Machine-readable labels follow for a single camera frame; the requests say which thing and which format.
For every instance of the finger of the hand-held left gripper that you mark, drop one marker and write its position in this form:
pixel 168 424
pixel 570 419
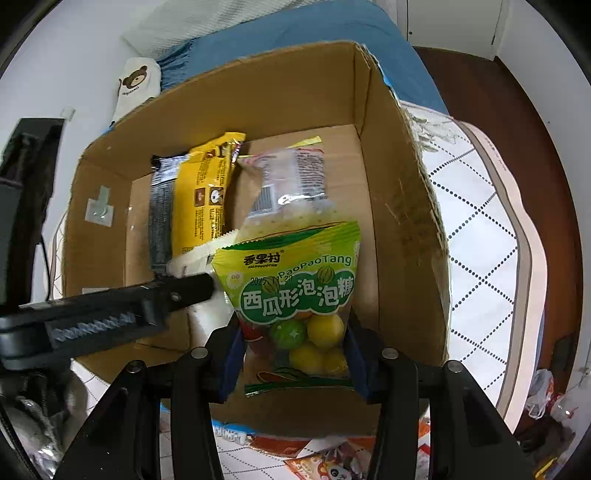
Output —
pixel 184 291

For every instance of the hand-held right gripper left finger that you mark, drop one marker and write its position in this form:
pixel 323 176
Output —
pixel 231 364

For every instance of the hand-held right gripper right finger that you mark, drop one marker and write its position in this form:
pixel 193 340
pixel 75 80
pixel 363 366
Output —
pixel 359 364

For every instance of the green bubble gum packet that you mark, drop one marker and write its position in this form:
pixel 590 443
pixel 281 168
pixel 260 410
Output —
pixel 286 295

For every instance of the panda print snack packet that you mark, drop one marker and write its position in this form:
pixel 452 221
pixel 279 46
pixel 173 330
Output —
pixel 323 464

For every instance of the cardboard box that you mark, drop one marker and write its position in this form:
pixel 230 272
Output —
pixel 392 184

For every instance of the black snack packet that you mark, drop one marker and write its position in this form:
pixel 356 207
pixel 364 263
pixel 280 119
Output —
pixel 161 217

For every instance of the yellow snack packet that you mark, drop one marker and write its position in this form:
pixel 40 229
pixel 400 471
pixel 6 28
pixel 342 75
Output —
pixel 203 203

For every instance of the orange white snack packet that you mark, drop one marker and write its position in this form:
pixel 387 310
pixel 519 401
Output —
pixel 281 445

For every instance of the grey crumpled bag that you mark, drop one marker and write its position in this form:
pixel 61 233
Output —
pixel 51 434

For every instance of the clear pink printed snack packet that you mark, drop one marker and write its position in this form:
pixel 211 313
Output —
pixel 286 184

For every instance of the black stand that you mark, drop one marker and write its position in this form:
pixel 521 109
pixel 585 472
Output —
pixel 27 184

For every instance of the white floral quilted blanket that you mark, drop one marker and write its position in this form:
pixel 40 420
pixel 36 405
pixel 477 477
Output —
pixel 475 230

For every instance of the white plastic bag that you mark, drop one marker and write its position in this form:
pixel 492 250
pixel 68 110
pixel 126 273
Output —
pixel 539 392

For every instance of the bear print pillow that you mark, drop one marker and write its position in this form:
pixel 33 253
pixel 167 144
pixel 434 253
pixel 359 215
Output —
pixel 136 83

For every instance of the white quilted cushion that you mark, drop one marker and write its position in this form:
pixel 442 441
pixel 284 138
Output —
pixel 184 23

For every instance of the blue bed sheet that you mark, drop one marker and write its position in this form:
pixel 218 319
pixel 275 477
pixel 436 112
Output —
pixel 401 60

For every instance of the white door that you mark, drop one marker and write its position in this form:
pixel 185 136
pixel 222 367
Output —
pixel 448 23

